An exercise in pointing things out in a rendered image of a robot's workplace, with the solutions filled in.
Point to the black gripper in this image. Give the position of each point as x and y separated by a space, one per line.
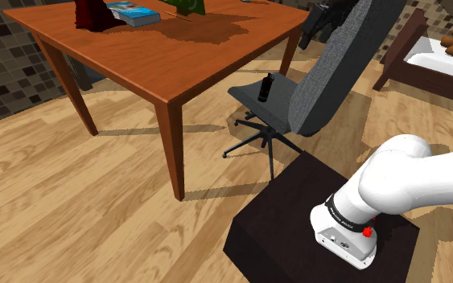
338 9

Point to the black bottle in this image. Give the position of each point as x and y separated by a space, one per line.
265 88

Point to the dark wooden bed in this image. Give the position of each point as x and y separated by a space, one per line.
422 74

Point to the blue book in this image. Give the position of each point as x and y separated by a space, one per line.
136 13

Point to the brown wooden table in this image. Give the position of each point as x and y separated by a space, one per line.
151 59

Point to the grey office chair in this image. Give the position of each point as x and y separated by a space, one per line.
328 78

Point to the green plant figure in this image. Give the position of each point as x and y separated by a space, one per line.
185 6

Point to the dark robot stand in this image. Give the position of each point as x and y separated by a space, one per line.
281 219

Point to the dark red figure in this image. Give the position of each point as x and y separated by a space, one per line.
92 15

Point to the wooden pencil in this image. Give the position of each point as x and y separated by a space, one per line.
179 15

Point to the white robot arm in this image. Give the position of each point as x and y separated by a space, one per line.
398 184

